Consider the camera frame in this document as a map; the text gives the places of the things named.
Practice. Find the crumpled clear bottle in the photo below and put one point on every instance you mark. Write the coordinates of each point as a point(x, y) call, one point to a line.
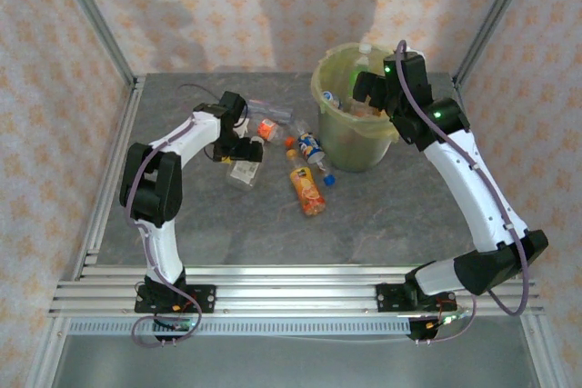
point(299, 126)

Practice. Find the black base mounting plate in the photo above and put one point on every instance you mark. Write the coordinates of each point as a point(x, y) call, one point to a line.
point(204, 299)
point(391, 297)

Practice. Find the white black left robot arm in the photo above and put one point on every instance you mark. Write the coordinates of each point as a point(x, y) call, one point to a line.
point(163, 251)

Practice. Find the blue Pepsi label bottle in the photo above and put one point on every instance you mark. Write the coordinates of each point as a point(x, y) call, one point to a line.
point(309, 145)

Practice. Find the orange juice bottle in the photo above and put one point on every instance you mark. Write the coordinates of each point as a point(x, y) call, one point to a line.
point(307, 188)

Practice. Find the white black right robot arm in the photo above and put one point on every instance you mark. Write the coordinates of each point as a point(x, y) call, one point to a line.
point(473, 192)

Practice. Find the bright orange label bottle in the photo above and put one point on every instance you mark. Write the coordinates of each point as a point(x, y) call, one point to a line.
point(359, 111)

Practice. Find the clear bottle purple label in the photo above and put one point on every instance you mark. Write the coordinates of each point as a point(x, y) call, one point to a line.
point(273, 111)

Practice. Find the small bottle orange cap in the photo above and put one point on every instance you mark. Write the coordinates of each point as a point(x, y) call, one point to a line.
point(290, 152)

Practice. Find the aluminium lower frame rail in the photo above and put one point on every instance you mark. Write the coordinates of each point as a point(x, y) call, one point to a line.
point(43, 356)
point(541, 351)

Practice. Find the small controller board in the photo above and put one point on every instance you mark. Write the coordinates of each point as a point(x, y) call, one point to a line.
point(448, 319)
point(182, 325)

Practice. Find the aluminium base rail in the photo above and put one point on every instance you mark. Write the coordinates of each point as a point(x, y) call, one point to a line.
point(295, 292)

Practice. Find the clear bottle orange-red label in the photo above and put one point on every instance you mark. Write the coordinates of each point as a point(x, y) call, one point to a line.
point(267, 128)

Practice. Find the clear bottle green label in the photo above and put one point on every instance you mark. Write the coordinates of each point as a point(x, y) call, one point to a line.
point(365, 61)

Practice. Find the aluminium frame post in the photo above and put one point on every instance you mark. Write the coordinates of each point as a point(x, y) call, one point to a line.
point(500, 11)
point(91, 15)

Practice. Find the bottle white label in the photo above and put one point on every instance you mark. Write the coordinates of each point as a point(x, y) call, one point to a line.
point(243, 172)

